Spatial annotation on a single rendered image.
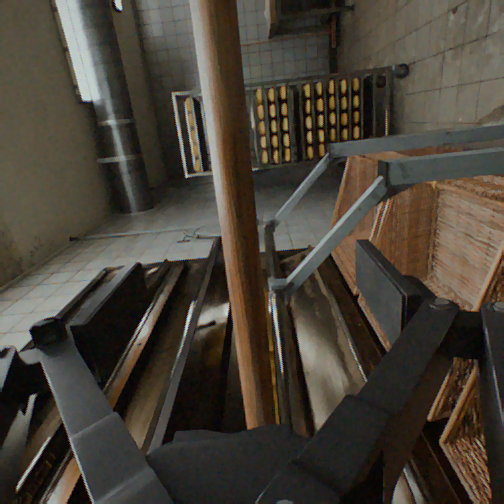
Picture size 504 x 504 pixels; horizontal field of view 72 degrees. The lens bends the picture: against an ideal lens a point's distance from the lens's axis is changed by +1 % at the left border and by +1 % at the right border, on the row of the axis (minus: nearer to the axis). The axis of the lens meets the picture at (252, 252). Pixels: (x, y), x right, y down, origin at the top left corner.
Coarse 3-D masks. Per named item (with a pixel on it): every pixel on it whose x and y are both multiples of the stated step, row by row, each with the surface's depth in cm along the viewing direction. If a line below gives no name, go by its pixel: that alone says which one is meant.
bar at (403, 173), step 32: (480, 128) 102; (384, 160) 62; (416, 160) 59; (448, 160) 59; (480, 160) 59; (384, 192) 62; (352, 224) 64; (320, 256) 66; (288, 288) 69; (288, 352) 50; (288, 384) 44; (288, 416) 39
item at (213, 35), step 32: (192, 0) 21; (224, 0) 21; (224, 32) 22; (224, 64) 22; (224, 96) 23; (224, 128) 23; (224, 160) 24; (224, 192) 25; (224, 224) 26; (256, 224) 27; (224, 256) 28; (256, 256) 27; (256, 288) 28; (256, 320) 29; (256, 352) 30; (256, 384) 31; (256, 416) 33
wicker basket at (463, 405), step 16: (464, 400) 66; (464, 416) 68; (480, 416) 68; (448, 432) 69; (464, 432) 70; (480, 432) 70; (448, 448) 70; (464, 448) 69; (464, 464) 66; (480, 464) 65; (464, 480) 64; (480, 480) 63; (480, 496) 61
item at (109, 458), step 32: (64, 352) 13; (64, 384) 11; (96, 384) 11; (64, 416) 10; (96, 416) 10; (96, 448) 8; (128, 448) 8; (96, 480) 7; (128, 480) 7; (160, 480) 7
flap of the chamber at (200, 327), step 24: (216, 264) 148; (216, 288) 136; (216, 312) 126; (192, 336) 96; (216, 336) 118; (192, 360) 90; (216, 360) 110; (192, 384) 86; (216, 384) 103; (168, 408) 72; (192, 408) 82; (168, 432) 68
